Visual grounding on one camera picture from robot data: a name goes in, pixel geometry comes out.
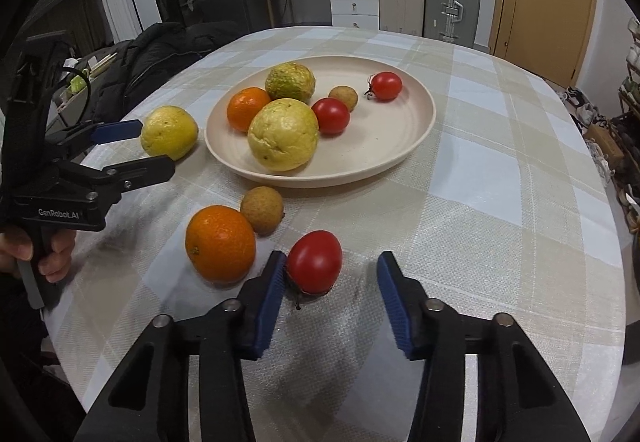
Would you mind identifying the black jacket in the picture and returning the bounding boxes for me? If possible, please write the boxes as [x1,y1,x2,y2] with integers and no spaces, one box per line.
[86,21,242,123]

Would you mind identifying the silver aluminium suitcase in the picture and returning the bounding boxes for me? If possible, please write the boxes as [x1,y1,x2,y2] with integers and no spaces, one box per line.
[423,0,480,48]

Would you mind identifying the wooden shoe rack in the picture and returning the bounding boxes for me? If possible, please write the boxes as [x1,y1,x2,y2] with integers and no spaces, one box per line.
[617,17,639,163]

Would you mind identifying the smooth yellow passion fruit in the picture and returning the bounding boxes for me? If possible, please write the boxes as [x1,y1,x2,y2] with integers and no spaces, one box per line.
[140,106,200,161]

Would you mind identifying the beige checkered tablecloth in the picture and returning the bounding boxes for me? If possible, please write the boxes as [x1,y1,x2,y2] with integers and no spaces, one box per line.
[46,26,626,441]

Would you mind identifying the small longan in plate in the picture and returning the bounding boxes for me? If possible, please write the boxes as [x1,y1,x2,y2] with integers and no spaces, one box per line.
[329,85,359,112]

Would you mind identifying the green mug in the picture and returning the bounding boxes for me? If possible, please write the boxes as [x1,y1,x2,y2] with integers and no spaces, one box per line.
[68,75,87,95]

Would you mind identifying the black cable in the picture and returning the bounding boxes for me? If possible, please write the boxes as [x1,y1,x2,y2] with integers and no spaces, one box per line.
[49,65,92,128]

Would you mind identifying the red tomato with stem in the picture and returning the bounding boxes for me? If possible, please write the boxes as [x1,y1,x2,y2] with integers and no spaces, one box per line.
[366,71,404,102]

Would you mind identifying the wooden door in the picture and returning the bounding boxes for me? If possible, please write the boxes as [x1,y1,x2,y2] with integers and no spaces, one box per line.
[489,0,597,88]

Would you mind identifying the yellow passion fruit in plate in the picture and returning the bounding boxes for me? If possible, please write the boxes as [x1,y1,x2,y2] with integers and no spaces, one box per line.
[247,98,320,173]

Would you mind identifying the orange mandarin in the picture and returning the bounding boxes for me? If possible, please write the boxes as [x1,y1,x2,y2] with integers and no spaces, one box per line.
[227,87,271,133]
[184,205,257,286]

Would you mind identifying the large brown longan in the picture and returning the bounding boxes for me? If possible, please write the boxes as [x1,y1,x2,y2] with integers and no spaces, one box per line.
[240,187,284,236]

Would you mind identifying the wrinkled greenish passion fruit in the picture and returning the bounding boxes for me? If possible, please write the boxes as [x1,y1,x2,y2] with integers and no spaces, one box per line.
[265,62,316,103]

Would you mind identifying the cream round plate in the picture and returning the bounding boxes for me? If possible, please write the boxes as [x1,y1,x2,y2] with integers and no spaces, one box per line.
[205,56,436,188]

